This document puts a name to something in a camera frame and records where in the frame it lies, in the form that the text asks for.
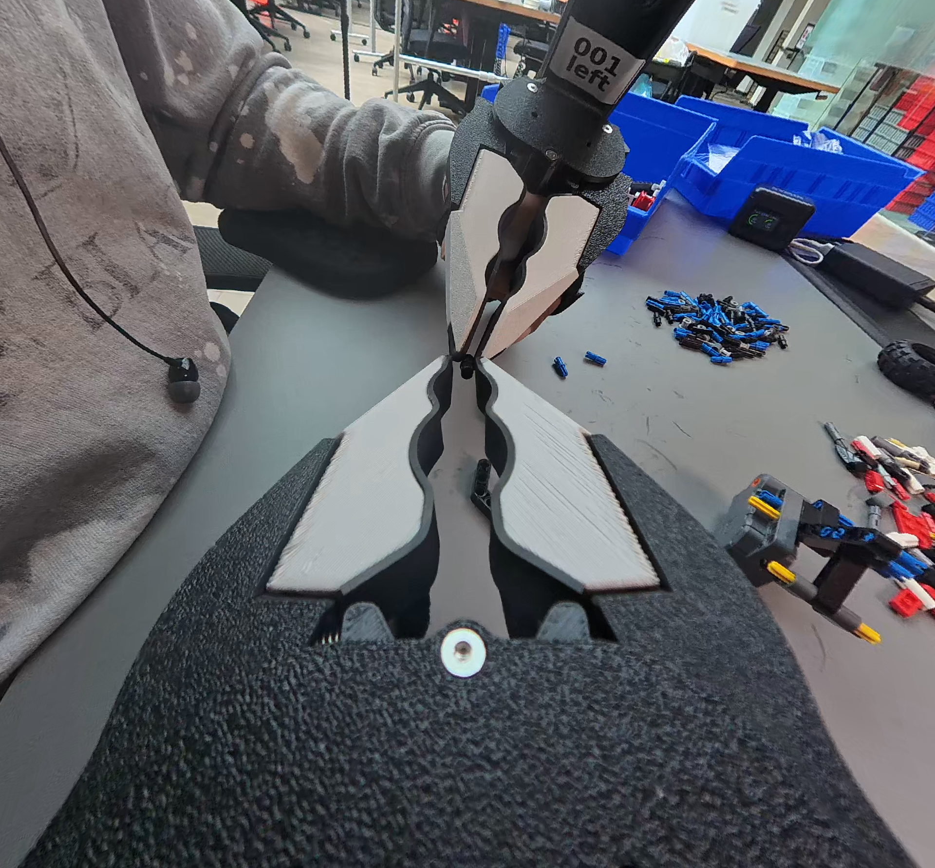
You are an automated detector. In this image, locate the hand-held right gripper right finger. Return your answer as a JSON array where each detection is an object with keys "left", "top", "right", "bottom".
[{"left": 473, "top": 355, "right": 671, "bottom": 639}]

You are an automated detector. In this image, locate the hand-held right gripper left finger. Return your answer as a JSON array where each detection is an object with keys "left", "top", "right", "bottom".
[{"left": 264, "top": 354, "right": 457, "bottom": 639}]

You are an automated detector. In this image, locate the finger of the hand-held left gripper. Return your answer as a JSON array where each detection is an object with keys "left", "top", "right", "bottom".
[
  {"left": 476, "top": 196, "right": 605, "bottom": 362},
  {"left": 444, "top": 148, "right": 528, "bottom": 359}
]

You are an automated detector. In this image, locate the black brick beam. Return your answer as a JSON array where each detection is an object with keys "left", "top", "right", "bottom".
[{"left": 467, "top": 459, "right": 501, "bottom": 514}]

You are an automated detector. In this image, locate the grey desk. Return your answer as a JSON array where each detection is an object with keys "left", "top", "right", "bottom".
[{"left": 0, "top": 185, "right": 935, "bottom": 868}]

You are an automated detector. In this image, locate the wooden office desk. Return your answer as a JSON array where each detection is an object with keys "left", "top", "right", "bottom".
[{"left": 683, "top": 42, "right": 842, "bottom": 113}]

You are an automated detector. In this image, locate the blue plastic bin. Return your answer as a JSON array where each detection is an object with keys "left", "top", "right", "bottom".
[
  {"left": 671, "top": 126, "right": 926, "bottom": 238},
  {"left": 478, "top": 82, "right": 718, "bottom": 257},
  {"left": 675, "top": 95, "right": 812, "bottom": 147}
]

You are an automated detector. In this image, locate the black armrest pad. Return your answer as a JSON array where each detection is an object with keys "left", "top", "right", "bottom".
[{"left": 218, "top": 207, "right": 447, "bottom": 301}]

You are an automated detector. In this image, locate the wooden background table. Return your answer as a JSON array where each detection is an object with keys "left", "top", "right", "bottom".
[{"left": 430, "top": 0, "right": 565, "bottom": 83}]

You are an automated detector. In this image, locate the pile of blue black pins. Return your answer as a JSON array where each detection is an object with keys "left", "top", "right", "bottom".
[{"left": 645, "top": 289, "right": 791, "bottom": 362}]

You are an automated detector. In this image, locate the grey black brick assembly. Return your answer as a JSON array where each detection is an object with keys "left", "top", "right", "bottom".
[{"left": 716, "top": 473, "right": 908, "bottom": 647}]

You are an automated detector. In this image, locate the white monitor back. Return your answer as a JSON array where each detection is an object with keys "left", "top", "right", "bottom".
[{"left": 671, "top": 0, "right": 772, "bottom": 52}]

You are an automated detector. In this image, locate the black charger with green light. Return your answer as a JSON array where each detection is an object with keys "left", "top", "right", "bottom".
[{"left": 728, "top": 186, "right": 816, "bottom": 252}]

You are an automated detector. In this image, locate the black mesh chair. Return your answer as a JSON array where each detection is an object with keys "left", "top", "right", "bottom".
[{"left": 191, "top": 224, "right": 273, "bottom": 332}]

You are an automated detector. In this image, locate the person's grey hoodie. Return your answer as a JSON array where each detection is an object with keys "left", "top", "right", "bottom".
[{"left": 0, "top": 0, "right": 308, "bottom": 694}]

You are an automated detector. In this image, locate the black power adapter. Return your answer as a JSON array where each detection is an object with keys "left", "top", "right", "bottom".
[{"left": 821, "top": 240, "right": 935, "bottom": 311}]

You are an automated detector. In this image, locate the pile of mixed brick pieces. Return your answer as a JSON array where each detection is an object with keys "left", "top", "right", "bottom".
[{"left": 824, "top": 421, "right": 935, "bottom": 618}]

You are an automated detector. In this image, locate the stack of red crates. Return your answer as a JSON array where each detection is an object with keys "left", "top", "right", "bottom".
[{"left": 885, "top": 73, "right": 935, "bottom": 220}]

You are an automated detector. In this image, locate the black rubber tire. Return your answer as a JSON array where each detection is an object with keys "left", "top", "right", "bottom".
[{"left": 877, "top": 339, "right": 935, "bottom": 406}]

